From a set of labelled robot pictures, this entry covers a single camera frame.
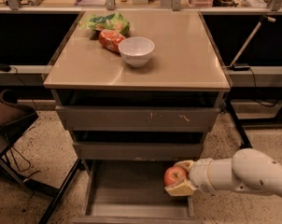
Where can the black power adapter right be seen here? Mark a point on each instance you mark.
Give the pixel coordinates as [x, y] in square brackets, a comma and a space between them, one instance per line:
[240, 67]

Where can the black power adapter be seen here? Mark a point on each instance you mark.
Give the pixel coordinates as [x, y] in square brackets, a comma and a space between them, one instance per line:
[4, 67]
[240, 67]

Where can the white rod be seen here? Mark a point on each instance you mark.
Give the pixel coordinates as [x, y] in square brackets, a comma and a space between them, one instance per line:
[263, 20]

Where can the black table leg stand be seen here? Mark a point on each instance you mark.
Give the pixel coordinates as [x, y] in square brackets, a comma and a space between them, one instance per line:
[245, 141]

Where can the red apple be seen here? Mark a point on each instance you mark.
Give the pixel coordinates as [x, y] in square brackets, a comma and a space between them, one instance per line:
[174, 174]

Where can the white bowl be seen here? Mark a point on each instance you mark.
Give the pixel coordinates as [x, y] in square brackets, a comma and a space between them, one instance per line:
[136, 51]

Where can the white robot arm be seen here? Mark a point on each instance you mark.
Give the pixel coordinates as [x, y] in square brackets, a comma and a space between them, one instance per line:
[248, 171]

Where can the black power adapter left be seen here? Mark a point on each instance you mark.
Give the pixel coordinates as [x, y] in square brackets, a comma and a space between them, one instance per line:
[4, 67]

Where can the green chip bag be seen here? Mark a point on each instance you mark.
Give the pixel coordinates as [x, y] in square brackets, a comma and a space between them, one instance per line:
[115, 22]

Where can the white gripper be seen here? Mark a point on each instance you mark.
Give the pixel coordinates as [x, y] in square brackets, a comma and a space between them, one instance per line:
[199, 173]

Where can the orange snack bag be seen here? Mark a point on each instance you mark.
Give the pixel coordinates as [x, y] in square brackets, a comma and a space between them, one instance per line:
[110, 39]

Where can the bottom grey drawer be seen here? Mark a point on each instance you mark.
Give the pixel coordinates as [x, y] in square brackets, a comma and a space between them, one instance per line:
[132, 192]

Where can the top grey drawer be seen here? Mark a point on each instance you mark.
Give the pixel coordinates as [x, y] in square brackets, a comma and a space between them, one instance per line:
[136, 119]

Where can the grey drawer cabinet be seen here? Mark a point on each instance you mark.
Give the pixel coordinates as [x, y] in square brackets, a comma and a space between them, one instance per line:
[183, 72]

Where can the black diagonal floor bar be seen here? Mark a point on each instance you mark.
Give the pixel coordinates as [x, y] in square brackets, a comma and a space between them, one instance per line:
[61, 191]

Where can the grey drawer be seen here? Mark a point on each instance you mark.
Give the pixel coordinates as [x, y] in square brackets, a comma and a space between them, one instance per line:
[137, 151]
[132, 192]
[136, 119]

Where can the middle grey drawer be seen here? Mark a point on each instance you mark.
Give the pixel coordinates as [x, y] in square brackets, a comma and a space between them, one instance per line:
[137, 151]

